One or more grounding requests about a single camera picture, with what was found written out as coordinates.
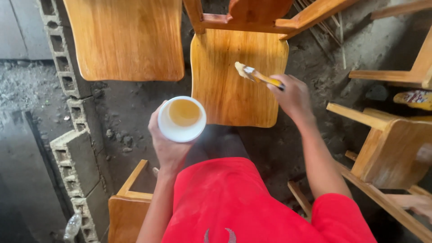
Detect person's right hand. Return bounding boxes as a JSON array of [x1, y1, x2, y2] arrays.
[[267, 74, 317, 126]]

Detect person's left hand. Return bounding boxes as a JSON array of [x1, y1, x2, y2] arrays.
[[148, 100, 196, 175]]

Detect yellow-handled paintbrush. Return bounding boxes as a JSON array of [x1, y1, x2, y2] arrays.
[[234, 61, 286, 92]]

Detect white cup of varnish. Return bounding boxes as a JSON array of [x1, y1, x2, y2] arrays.
[[157, 96, 207, 143]]

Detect varnished wooden chair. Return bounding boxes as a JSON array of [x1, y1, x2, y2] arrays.
[[63, 0, 185, 82], [349, 0, 432, 90], [288, 103, 432, 243], [108, 159, 154, 243], [183, 0, 358, 128]]

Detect bundle of thin wooden sticks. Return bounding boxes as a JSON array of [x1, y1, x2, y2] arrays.
[[293, 0, 347, 70]]

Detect person's dark trousers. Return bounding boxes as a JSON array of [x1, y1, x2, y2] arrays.
[[184, 124, 250, 167]]

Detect person's red shirt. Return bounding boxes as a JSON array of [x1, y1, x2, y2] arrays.
[[161, 157, 378, 243]]

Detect yellow printed packet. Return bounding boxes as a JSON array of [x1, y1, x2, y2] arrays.
[[393, 89, 432, 111]]

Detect clear plastic bottle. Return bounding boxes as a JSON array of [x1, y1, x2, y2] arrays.
[[63, 210, 82, 242]]

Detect grey concrete block wall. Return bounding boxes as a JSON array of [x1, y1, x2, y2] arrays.
[[36, 0, 113, 243]]

